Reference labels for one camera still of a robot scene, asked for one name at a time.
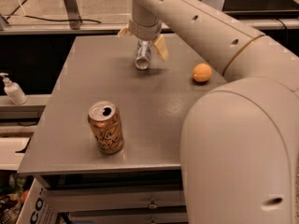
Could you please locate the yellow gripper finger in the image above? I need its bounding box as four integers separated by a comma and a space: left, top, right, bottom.
118, 27, 132, 37
152, 34, 168, 62

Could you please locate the silver redbull can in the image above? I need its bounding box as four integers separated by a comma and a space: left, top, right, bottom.
135, 40, 151, 70

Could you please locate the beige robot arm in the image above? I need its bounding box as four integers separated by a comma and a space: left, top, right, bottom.
129, 0, 299, 224

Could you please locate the orange soda can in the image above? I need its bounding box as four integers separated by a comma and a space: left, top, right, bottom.
88, 101, 123, 155

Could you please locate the orange fruit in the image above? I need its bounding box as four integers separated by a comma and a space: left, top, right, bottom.
192, 63, 212, 82

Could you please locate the grey drawer cabinet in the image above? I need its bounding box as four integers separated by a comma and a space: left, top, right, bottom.
19, 35, 224, 224

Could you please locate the white pump bottle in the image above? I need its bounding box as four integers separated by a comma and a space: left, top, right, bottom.
0, 73, 27, 105

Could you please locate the white cardboard box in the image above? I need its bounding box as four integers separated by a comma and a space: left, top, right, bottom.
16, 179, 58, 224

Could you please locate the left metal post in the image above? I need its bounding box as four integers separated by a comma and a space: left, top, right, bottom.
64, 0, 81, 30

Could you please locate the black cable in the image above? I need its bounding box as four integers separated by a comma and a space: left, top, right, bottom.
5, 0, 102, 25

